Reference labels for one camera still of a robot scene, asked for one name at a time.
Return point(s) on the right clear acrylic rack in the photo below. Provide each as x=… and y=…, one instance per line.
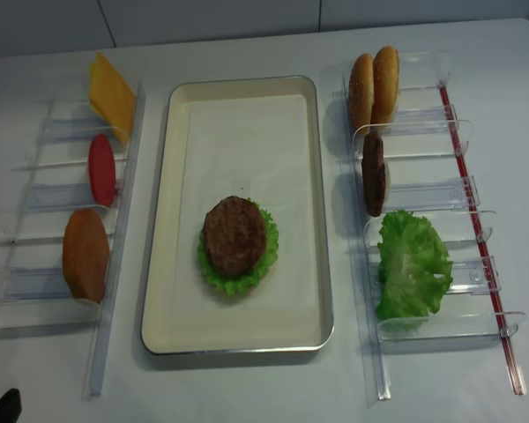
x=425, y=147

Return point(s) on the left sesame bun half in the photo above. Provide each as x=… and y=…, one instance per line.
x=361, y=91

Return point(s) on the brown meat patty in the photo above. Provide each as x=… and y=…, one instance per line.
x=373, y=173
x=234, y=236

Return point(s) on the lettuce leaf in rack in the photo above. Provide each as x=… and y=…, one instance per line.
x=415, y=271

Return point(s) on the red tomato slice in rack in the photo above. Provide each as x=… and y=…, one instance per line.
x=101, y=171

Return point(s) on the cream metal tray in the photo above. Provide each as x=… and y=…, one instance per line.
x=258, y=139

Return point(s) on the brown bun in left rack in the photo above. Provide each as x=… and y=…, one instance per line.
x=85, y=255

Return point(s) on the right sesame bun half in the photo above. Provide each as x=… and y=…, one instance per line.
x=386, y=84

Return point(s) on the black object at corner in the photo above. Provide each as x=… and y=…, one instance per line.
x=10, y=406

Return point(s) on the yellow cheese slices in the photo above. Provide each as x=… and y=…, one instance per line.
x=111, y=97

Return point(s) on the sesame bun half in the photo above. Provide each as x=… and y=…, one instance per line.
x=361, y=91
x=386, y=84

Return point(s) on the lettuce leaf on tray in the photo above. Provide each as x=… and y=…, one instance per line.
x=245, y=283

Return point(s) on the left clear acrylic rack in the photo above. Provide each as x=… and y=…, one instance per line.
x=34, y=298

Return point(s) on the clear acrylic rack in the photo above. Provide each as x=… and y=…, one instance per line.
x=425, y=147
x=34, y=298

